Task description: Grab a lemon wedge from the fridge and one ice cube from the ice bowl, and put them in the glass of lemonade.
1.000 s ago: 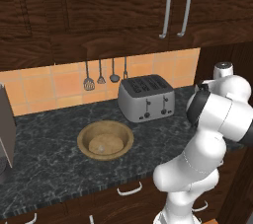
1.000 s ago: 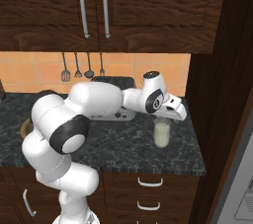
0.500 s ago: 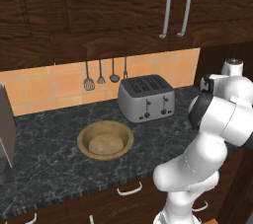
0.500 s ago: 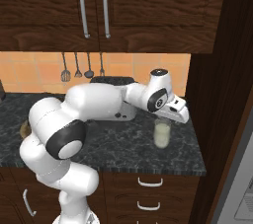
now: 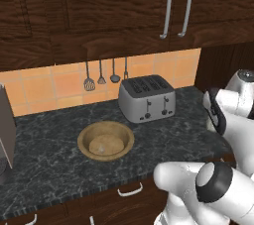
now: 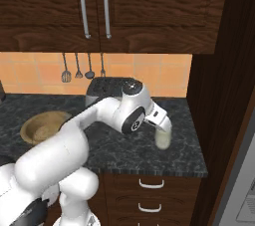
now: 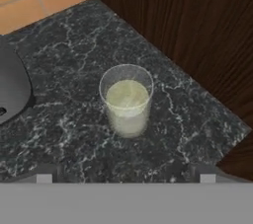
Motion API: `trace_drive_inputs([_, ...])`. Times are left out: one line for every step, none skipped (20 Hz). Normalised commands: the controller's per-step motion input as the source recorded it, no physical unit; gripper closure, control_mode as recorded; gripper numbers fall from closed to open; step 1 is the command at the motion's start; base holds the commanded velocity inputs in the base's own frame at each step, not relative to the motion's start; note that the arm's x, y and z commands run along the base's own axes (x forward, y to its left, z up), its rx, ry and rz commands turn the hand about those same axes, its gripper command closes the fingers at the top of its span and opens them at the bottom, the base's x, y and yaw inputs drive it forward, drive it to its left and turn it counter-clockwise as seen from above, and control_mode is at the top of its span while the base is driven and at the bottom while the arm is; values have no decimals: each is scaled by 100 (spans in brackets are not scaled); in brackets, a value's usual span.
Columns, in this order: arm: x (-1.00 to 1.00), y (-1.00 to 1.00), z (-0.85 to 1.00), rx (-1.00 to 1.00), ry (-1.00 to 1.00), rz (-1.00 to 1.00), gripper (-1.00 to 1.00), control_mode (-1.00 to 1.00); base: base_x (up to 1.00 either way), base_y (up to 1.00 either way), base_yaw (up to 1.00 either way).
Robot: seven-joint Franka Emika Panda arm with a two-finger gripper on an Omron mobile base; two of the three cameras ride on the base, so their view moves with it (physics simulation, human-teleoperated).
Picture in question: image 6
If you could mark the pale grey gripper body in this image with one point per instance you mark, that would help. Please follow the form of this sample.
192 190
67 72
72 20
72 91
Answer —
165 125

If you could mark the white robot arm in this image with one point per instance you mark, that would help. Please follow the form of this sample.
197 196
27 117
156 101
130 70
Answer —
53 157

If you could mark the glass of lemonade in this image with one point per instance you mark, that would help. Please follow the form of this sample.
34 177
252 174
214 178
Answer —
163 141

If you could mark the grey fridge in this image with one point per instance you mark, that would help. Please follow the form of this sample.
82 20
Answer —
237 177

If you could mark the wooden bowl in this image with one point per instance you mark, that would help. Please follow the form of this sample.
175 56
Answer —
43 128

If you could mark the dark wood drawer front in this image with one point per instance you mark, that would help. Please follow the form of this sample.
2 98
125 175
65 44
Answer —
176 208
179 185

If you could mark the black toaster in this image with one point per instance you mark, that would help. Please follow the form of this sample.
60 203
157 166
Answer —
104 87

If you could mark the dark wood tall panel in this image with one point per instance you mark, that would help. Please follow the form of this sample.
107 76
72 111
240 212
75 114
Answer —
219 70

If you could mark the hanging fork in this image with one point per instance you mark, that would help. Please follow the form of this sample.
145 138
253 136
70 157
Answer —
102 70

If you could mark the hanging ladle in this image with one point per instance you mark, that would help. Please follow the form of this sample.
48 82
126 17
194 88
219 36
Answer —
89 74

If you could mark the hanging slotted spatula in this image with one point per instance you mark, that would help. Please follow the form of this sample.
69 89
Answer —
66 76

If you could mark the dark wood cupboard door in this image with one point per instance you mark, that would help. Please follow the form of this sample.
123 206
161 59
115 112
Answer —
159 7
40 7

